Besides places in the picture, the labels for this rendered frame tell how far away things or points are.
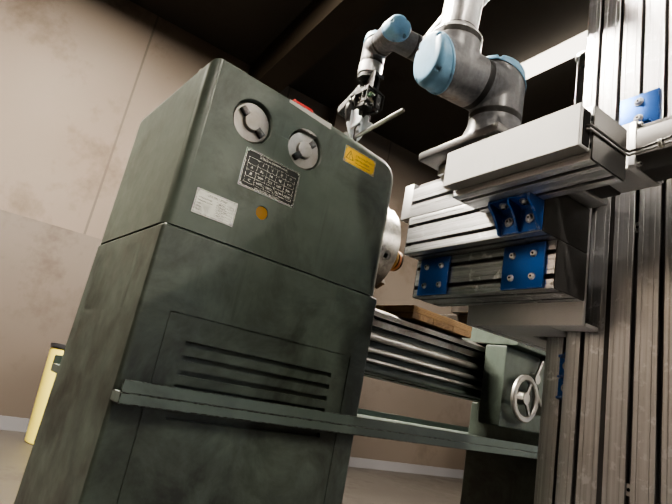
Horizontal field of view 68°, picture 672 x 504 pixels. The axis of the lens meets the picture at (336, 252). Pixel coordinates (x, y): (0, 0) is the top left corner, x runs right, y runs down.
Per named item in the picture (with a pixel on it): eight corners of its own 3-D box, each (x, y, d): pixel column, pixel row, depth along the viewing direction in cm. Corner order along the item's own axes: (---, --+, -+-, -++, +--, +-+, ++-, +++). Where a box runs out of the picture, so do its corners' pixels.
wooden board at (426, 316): (412, 317, 153) (414, 305, 154) (337, 316, 181) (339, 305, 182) (470, 338, 170) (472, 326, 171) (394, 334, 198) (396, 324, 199)
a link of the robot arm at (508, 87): (535, 119, 111) (540, 67, 114) (488, 95, 106) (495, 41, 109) (495, 138, 121) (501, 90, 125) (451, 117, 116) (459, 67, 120)
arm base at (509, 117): (541, 163, 109) (544, 122, 111) (495, 134, 101) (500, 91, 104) (485, 179, 121) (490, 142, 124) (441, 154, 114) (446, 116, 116)
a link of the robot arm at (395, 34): (424, 24, 148) (403, 44, 158) (392, 6, 144) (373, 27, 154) (420, 46, 146) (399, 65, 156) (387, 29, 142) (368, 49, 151)
